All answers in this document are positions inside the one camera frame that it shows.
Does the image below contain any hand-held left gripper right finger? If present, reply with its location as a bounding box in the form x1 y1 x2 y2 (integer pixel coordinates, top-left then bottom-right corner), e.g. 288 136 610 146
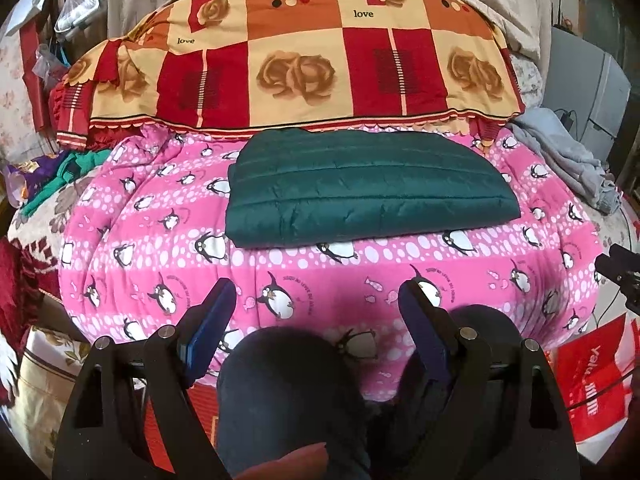
399 279 583 480

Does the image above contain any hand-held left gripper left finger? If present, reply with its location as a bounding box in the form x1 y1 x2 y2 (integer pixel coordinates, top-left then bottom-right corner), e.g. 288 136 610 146
52 277 238 480

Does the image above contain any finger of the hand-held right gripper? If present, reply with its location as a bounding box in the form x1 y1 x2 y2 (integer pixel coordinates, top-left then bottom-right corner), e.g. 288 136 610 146
595 244 640 311

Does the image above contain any green puffer jacket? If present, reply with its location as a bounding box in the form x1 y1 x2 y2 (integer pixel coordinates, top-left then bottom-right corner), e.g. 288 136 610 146
225 128 521 250

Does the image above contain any person's left leg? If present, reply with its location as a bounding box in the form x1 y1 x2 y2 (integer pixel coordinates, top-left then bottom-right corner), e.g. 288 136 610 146
216 326 373 480

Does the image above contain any pink penguin print blanket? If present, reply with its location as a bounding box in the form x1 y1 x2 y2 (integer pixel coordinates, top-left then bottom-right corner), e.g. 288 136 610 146
59 122 603 403

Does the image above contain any red plastic bag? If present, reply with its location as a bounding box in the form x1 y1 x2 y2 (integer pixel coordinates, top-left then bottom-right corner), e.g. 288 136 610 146
555 317 640 443

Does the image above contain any light grey cloth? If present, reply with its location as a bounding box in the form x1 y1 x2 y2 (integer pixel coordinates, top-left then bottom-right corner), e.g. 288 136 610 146
510 107 623 216

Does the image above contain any cream floral quilt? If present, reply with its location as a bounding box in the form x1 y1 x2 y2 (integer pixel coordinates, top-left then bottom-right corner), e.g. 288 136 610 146
10 327 148 466

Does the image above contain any grey cabinet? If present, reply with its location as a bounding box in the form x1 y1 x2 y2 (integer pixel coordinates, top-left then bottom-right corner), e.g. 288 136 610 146
542 27 632 171

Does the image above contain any dark red cloth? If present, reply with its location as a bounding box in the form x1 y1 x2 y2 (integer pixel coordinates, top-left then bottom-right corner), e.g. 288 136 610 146
0 237 63 341

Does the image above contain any green cloth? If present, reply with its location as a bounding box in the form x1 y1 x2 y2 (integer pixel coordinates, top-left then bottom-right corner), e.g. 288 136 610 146
22 149 113 211

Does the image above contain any purple cloth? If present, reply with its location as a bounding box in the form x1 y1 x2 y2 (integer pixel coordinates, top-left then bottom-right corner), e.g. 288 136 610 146
5 155 66 206

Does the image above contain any red rose print blanket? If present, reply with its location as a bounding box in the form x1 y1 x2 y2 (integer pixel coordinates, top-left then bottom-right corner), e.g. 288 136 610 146
52 0 526 148

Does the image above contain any clear plastic bag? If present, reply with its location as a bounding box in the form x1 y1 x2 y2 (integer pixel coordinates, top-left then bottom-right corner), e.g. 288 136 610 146
54 0 108 43

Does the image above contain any white paper bag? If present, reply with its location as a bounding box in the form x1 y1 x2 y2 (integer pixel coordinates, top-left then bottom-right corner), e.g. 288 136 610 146
2 0 56 36

